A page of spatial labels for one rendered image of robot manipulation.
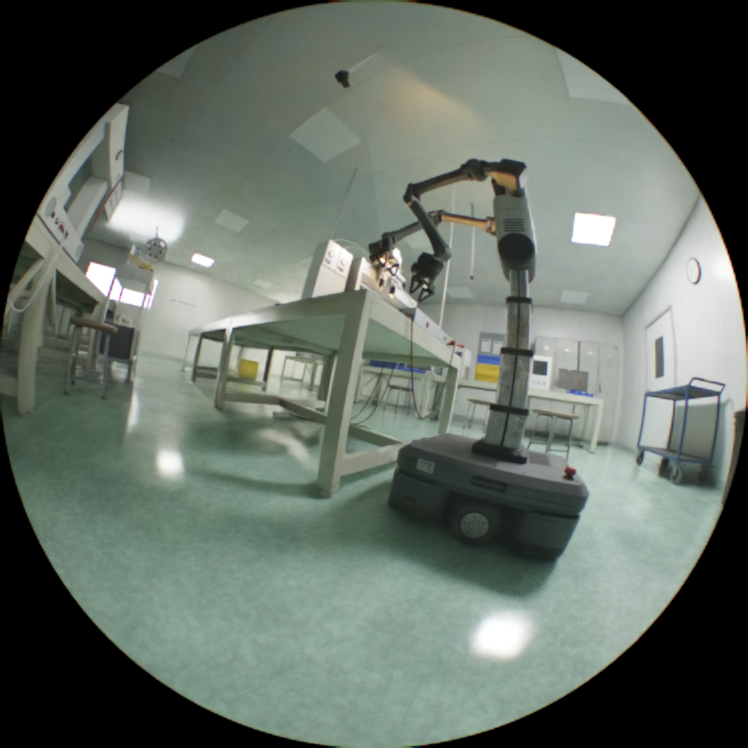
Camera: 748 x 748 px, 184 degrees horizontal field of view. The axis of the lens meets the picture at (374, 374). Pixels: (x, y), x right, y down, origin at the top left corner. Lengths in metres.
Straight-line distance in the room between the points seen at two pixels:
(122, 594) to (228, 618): 0.21
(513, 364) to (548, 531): 0.56
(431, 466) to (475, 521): 0.22
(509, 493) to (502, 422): 0.27
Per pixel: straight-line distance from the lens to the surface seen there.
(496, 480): 0.69
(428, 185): 1.30
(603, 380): 5.25
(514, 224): 1.10
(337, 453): 0.79
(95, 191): 1.92
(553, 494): 0.71
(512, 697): 0.53
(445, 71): 2.41
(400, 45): 2.39
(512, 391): 0.87
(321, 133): 2.87
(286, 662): 0.46
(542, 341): 5.10
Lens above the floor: 0.44
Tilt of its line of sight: 2 degrees up
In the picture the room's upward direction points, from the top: 10 degrees clockwise
